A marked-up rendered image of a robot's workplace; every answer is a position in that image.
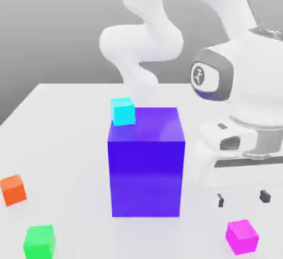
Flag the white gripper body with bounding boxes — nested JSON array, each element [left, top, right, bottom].
[[193, 151, 283, 192]]

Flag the small magenta cube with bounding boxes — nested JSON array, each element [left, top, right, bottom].
[[225, 219, 260, 256]]

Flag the small cyan cube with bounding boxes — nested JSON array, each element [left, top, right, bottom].
[[110, 97, 137, 128]]

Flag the small green cube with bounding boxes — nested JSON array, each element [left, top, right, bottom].
[[23, 224, 56, 259]]

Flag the small orange cube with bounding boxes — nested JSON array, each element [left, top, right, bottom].
[[0, 174, 28, 207]]

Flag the large purple box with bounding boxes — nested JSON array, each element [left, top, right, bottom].
[[107, 107, 186, 218]]

